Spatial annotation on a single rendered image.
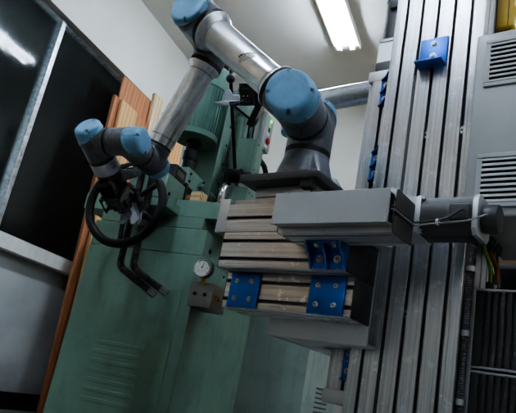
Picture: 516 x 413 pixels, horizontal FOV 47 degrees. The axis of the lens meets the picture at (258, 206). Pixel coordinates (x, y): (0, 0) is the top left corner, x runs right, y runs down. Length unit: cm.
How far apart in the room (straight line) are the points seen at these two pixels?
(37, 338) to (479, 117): 281
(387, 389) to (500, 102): 69
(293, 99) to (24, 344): 255
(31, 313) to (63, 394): 150
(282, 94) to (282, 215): 29
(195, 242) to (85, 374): 55
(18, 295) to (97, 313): 142
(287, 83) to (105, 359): 111
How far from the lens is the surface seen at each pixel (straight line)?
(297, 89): 138
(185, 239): 201
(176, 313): 196
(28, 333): 359
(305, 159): 145
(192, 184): 228
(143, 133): 158
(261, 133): 258
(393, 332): 141
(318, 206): 121
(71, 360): 212
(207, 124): 230
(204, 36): 162
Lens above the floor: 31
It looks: 17 degrees up
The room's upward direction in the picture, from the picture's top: 11 degrees clockwise
